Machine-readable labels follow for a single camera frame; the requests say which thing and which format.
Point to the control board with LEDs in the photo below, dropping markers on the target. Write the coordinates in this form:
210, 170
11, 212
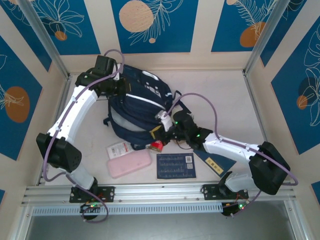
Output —
235, 208
91, 207

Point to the dark blue QR code notebook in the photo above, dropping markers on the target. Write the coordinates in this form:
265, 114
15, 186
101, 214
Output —
175, 167

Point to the aluminium mounting rail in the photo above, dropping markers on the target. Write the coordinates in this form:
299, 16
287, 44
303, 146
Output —
160, 192

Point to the aluminium side rail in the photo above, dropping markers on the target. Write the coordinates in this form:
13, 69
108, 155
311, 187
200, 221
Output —
250, 87
62, 100

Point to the navy blue student backpack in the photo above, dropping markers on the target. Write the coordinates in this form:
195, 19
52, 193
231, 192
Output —
140, 110

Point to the pink pencil case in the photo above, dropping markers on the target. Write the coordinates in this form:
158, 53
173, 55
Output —
128, 163

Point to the white clear stationery pack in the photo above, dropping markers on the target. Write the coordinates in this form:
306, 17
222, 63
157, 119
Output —
117, 150

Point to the red packet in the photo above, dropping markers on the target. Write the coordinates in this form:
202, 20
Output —
157, 147

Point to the aluminium frame post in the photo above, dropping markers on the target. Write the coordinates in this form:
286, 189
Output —
268, 37
45, 37

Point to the dark blue yellow-label book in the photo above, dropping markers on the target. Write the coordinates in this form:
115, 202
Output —
217, 165

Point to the blue floral wall poster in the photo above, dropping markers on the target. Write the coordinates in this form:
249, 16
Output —
297, 100
230, 30
27, 32
285, 40
155, 25
17, 100
75, 30

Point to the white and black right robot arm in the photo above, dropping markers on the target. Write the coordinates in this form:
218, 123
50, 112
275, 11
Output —
230, 147

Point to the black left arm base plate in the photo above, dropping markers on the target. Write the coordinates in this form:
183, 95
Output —
107, 193

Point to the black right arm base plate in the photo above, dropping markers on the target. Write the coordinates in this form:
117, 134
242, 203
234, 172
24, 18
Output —
210, 191

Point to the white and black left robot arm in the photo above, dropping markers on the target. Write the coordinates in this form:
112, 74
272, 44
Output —
72, 110

